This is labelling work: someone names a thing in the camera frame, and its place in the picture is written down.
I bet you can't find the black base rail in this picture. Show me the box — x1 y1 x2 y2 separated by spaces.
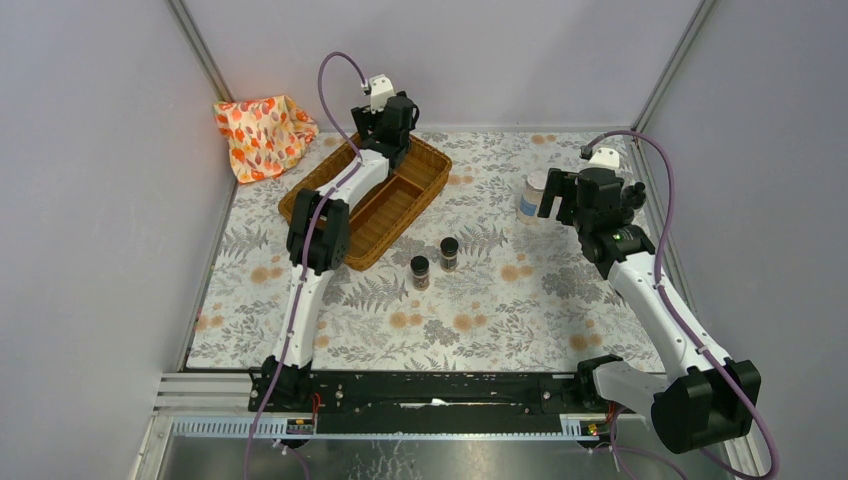
248 368 608 435

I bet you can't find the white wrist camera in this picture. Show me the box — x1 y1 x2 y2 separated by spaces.
362 74 395 113
587 147 622 170

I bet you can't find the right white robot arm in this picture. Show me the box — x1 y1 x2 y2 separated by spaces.
537 167 761 454

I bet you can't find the dark spice jar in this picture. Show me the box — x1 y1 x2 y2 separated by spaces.
440 237 459 272
410 255 430 291

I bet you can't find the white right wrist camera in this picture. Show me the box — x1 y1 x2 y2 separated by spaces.
587 147 622 170

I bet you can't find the aluminium frame rail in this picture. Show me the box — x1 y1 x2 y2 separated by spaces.
165 0 234 102

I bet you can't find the dark spice jar right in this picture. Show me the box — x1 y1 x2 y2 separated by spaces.
440 237 459 272

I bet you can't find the blue label pellet jar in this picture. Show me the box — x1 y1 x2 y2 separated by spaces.
517 170 547 225

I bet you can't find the orange floral cloth bag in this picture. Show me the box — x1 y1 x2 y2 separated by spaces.
213 95 319 184

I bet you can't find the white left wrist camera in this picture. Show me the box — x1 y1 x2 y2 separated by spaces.
362 74 395 113

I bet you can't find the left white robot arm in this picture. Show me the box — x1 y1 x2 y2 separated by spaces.
250 91 420 414

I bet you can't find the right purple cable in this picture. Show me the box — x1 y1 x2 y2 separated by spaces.
580 129 782 480

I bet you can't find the dark spice jar left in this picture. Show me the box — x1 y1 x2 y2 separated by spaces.
410 255 430 291

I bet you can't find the brown wicker divided basket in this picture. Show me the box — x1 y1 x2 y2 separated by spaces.
278 136 452 271

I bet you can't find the floral patterned table mat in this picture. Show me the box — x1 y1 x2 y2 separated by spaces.
186 132 662 372

